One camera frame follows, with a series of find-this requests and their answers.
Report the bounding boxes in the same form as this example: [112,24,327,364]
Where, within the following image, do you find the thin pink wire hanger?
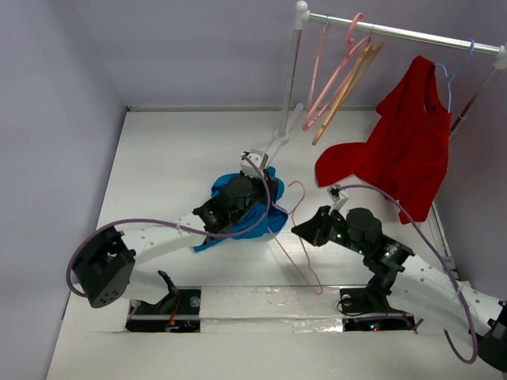
[268,180,324,296]

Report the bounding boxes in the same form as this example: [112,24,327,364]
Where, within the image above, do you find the blue t shirt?
[193,165,289,254]

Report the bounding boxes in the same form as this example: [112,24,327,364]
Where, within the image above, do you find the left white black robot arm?
[66,170,285,313]

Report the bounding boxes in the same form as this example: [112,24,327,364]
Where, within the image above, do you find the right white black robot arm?
[292,206,506,372]

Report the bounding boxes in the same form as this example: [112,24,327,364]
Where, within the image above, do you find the red t shirt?
[314,55,452,224]

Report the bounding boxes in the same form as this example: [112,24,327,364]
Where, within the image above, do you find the thick pink plastic hanger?
[303,13,371,131]

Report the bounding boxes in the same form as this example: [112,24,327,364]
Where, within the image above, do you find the wooden hanger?
[312,41,383,146]

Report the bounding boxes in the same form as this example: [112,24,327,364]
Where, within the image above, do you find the white clothes rack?
[257,0,507,278]

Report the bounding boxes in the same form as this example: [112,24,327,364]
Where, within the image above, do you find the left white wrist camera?
[240,150,269,178]

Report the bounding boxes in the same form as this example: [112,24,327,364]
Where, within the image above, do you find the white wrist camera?
[327,184,349,215]
[240,150,269,178]

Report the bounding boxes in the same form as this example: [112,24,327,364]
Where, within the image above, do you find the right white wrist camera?
[327,184,349,215]

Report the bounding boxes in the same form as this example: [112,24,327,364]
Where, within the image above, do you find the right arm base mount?
[336,275,418,333]

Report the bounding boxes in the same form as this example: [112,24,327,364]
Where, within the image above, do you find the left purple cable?
[65,154,273,298]

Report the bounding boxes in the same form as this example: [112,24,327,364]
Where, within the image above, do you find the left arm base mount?
[125,271,201,333]

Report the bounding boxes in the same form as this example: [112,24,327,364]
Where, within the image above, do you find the blue wire hanger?
[433,39,476,113]

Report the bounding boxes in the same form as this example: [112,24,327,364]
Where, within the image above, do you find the leftmost pink wire hanger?
[307,17,330,116]

